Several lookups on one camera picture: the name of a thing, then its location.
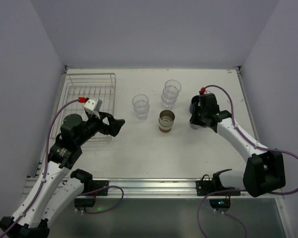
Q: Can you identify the cream cup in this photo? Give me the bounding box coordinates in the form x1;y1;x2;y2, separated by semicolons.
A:
158;118;174;133
158;110;175;126

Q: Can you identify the blue ceramic mug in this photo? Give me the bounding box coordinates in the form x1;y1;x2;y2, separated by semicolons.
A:
189;95;201;115

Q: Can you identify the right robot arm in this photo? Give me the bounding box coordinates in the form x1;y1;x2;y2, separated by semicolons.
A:
189;93;286;197

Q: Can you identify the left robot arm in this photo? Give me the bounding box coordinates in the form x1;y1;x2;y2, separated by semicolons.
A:
0;112;125;238

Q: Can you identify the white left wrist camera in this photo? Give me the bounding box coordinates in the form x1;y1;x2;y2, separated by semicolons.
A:
83;99;102;112

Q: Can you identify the metal wire dish rack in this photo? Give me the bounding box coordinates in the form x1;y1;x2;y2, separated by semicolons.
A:
50;73;116;140

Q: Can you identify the aluminium right side rail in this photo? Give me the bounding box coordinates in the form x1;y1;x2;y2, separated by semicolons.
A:
233;66;259;141

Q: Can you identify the aluminium rail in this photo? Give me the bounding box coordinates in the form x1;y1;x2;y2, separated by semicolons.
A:
22;177;284;199
233;66;259;141

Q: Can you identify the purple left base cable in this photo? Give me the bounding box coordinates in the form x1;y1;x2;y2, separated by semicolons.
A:
75;184;126;214

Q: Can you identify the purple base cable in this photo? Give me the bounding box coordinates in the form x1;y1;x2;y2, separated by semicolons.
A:
75;184;126;214
197;188;249;238

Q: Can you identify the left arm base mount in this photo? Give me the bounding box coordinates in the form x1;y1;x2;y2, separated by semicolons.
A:
74;180;109;211

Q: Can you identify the aluminium front rail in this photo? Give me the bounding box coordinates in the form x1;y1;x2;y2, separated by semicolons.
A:
22;177;284;199

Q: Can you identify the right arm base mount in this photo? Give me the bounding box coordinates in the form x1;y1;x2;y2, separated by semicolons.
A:
196;169;241;213

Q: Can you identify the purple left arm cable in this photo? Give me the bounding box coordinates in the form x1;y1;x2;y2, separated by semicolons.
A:
0;96;87;238

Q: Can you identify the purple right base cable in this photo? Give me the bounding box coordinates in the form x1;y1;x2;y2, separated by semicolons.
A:
197;188;249;238

